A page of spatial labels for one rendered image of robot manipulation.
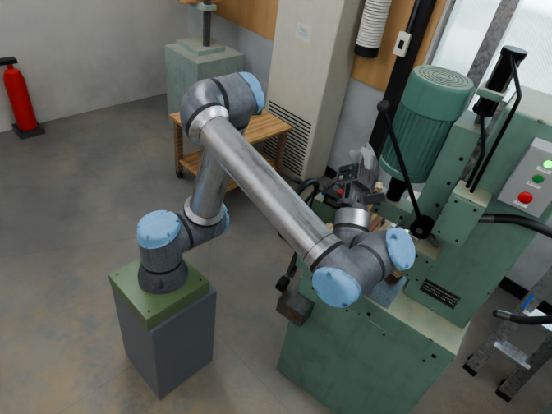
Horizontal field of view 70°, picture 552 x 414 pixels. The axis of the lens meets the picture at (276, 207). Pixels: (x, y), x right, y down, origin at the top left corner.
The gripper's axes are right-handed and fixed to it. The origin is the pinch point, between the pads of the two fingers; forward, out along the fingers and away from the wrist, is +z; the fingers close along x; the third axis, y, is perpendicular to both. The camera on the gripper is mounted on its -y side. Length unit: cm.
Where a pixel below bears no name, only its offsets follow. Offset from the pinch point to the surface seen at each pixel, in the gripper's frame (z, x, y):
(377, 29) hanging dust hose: 135, 55, -69
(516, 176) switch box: -7.0, -32.3, -15.1
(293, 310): -40, 48, -35
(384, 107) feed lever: 10.2, -5.6, 2.7
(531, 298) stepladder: -11, -9, -126
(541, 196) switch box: -10.9, -36.4, -19.7
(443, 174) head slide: 0.5, -11.9, -21.8
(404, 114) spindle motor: 13.1, -6.6, -6.1
